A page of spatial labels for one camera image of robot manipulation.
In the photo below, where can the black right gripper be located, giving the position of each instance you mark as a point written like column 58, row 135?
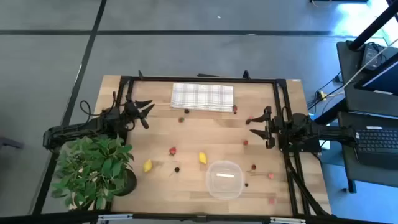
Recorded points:
column 272, row 130

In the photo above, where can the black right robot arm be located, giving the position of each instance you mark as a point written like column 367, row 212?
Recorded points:
column 329, row 135

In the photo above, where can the black computer monitor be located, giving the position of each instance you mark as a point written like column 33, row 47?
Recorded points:
column 385, row 79

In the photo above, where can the black power adapter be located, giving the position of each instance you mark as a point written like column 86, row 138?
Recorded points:
column 370, row 56

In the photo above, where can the silver rail bracket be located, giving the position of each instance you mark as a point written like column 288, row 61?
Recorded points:
column 115, row 216
column 287, row 220

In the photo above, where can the green leafy plant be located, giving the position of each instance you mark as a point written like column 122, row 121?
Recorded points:
column 90, row 168

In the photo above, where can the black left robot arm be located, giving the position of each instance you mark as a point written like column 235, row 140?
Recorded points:
column 81, row 127

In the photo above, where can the black plant pot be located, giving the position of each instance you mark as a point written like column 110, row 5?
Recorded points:
column 130, row 184

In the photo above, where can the folded plaid white towel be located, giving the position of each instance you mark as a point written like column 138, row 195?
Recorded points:
column 202, row 97

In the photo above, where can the black keyboard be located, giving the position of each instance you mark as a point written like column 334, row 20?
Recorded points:
column 376, row 143

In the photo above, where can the flat black bracket bar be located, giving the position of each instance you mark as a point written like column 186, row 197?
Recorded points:
column 210, row 75

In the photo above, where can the clear plastic tupperware container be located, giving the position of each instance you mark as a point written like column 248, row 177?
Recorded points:
column 224, row 185

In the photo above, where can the black vertical post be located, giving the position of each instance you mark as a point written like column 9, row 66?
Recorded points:
column 373, row 26

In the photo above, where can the yellow lemon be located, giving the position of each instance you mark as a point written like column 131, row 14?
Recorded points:
column 202, row 158
column 147, row 165

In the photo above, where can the red strawberry with green leaves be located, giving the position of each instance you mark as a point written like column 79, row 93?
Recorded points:
column 181, row 119

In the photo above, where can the dark grey desk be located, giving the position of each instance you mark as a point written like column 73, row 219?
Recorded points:
column 351, row 102

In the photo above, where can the grey chair base leg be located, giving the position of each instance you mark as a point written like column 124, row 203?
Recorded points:
column 11, row 143

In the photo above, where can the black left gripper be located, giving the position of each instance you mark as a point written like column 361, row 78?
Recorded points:
column 133, row 110

